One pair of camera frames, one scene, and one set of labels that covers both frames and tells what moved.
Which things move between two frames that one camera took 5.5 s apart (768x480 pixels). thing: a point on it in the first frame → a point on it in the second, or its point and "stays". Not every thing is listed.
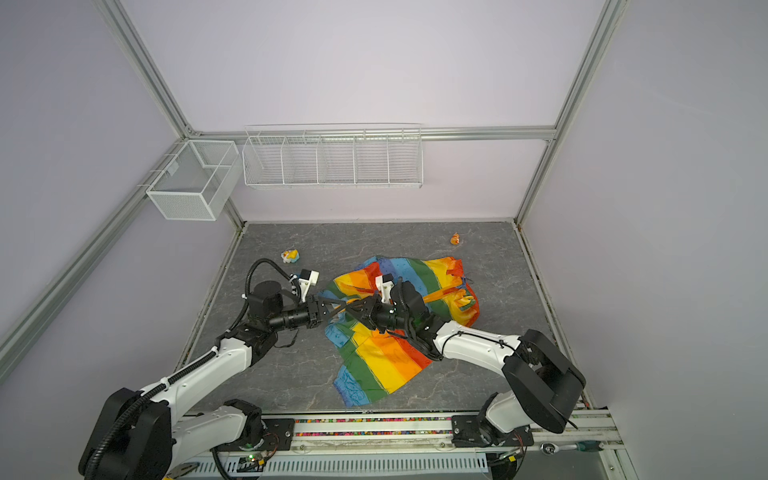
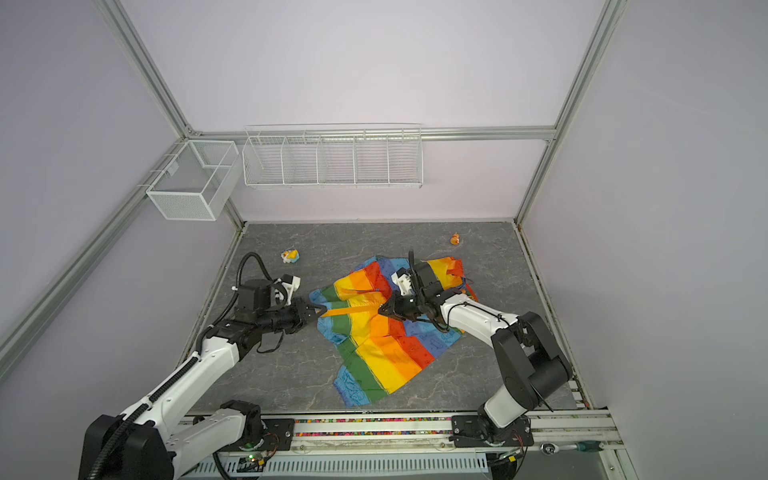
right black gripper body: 387,317 → 409,306
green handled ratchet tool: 549,448 stays
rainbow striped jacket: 376,363 stays
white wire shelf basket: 383,155 stays
